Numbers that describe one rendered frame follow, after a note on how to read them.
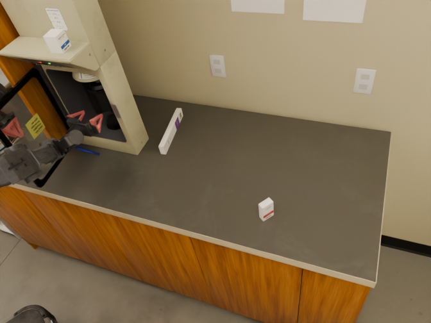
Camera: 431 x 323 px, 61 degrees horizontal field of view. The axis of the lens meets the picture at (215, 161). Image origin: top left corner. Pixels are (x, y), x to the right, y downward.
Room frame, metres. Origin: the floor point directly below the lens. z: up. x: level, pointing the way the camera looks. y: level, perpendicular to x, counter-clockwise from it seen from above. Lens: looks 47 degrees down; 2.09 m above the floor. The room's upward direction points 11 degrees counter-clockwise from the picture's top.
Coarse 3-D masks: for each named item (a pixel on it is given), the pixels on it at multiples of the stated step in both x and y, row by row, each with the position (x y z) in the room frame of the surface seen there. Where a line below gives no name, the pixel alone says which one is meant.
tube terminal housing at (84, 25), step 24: (0, 0) 1.35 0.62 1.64; (24, 0) 1.29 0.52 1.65; (48, 0) 1.24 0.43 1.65; (72, 0) 1.20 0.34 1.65; (96, 0) 1.29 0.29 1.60; (24, 24) 1.32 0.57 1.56; (48, 24) 1.27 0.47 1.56; (72, 24) 1.21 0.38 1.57; (96, 24) 1.25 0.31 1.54; (96, 48) 1.21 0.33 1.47; (96, 72) 1.21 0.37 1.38; (120, 72) 1.27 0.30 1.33; (120, 96) 1.23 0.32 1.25; (120, 120) 1.20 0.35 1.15; (96, 144) 1.30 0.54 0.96; (120, 144) 1.23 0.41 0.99; (144, 144) 1.25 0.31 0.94
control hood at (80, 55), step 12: (12, 48) 1.26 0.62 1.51; (24, 48) 1.24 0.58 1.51; (36, 48) 1.22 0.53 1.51; (48, 48) 1.20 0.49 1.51; (72, 48) 1.17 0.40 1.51; (84, 48) 1.16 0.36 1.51; (36, 60) 1.20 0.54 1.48; (48, 60) 1.14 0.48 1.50; (60, 60) 1.11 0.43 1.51; (72, 60) 1.10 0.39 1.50; (84, 60) 1.14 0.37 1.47; (96, 60) 1.19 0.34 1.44
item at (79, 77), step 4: (72, 72) 1.32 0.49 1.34; (76, 72) 1.29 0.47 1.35; (72, 76) 1.32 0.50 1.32; (76, 76) 1.29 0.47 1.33; (80, 76) 1.28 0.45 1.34; (84, 76) 1.27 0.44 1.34; (88, 76) 1.27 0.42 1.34; (92, 76) 1.27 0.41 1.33; (96, 76) 1.27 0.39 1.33; (76, 80) 1.29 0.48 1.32; (80, 80) 1.27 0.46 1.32; (84, 80) 1.27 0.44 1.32; (88, 80) 1.26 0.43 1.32; (92, 80) 1.26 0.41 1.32; (96, 80) 1.26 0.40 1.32
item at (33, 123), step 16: (32, 80) 1.29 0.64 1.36; (16, 96) 1.19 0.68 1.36; (32, 96) 1.25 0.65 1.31; (0, 112) 1.11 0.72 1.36; (16, 112) 1.16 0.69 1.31; (32, 112) 1.21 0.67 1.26; (48, 112) 1.27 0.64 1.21; (0, 128) 1.07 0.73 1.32; (16, 128) 1.12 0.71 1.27; (32, 128) 1.17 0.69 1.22; (48, 128) 1.23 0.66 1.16; (64, 128) 1.30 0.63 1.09; (32, 144) 1.14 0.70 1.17
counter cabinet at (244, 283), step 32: (0, 192) 1.32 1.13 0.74; (32, 224) 1.31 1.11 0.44; (64, 224) 1.16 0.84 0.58; (96, 224) 1.04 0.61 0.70; (128, 224) 0.93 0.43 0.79; (96, 256) 1.13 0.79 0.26; (128, 256) 1.00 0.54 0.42; (160, 256) 0.89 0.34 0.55; (192, 256) 0.79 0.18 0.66; (224, 256) 0.71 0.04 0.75; (256, 256) 0.65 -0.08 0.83; (192, 288) 0.83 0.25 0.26; (224, 288) 0.73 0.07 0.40; (256, 288) 0.65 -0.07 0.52; (288, 288) 0.59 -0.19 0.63; (320, 288) 0.53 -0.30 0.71; (352, 288) 0.48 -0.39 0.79; (288, 320) 0.58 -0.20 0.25; (320, 320) 0.51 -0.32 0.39; (352, 320) 0.46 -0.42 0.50
